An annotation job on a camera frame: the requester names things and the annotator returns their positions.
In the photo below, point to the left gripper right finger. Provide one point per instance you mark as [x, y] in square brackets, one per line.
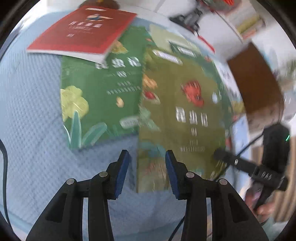
[231, 217]

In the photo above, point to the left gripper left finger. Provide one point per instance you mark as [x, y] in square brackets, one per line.
[62, 217]

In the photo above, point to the olive green book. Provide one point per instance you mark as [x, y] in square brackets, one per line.
[184, 108]

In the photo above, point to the red fairy tale book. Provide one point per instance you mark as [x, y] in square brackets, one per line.
[87, 33]

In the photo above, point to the person's right hand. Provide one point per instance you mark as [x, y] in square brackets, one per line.
[264, 212]

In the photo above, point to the light blue sky book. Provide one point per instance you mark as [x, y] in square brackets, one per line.
[241, 137]

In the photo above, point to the light blue table mat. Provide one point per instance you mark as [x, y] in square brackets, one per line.
[40, 159]

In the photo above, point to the brown wooden door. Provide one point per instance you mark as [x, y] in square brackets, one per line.
[255, 80]

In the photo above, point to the bright green insect book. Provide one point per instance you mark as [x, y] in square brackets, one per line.
[100, 101]

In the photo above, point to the dark green insect book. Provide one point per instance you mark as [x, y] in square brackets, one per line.
[186, 51]

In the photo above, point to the round embroidered fan on stand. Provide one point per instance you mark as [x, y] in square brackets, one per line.
[190, 21]

